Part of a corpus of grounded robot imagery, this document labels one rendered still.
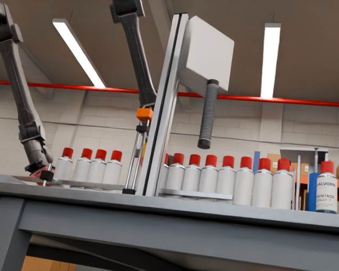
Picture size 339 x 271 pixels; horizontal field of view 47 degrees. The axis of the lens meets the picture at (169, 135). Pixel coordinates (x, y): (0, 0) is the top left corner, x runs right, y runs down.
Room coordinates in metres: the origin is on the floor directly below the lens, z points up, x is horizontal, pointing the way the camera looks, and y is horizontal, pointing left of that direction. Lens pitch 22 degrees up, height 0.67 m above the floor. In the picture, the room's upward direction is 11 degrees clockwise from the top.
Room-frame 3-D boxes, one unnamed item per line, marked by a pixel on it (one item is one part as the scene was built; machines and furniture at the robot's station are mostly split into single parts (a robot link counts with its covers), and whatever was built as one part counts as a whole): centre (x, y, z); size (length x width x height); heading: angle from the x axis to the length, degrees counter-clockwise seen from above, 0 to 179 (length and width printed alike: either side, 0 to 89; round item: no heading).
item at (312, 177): (1.05, -0.43, 0.98); 0.03 x 0.03 x 0.17
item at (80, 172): (1.28, 0.26, 0.98); 0.05 x 0.05 x 0.20
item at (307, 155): (1.11, -0.41, 1.14); 0.14 x 0.11 x 0.01; 68
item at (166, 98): (1.03, 0.03, 1.17); 0.04 x 0.04 x 0.67; 68
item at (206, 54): (1.06, -0.05, 1.38); 0.17 x 0.10 x 0.19; 123
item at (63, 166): (1.31, 0.33, 0.98); 0.05 x 0.05 x 0.20
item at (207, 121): (1.02, -0.10, 1.18); 0.04 x 0.04 x 0.21
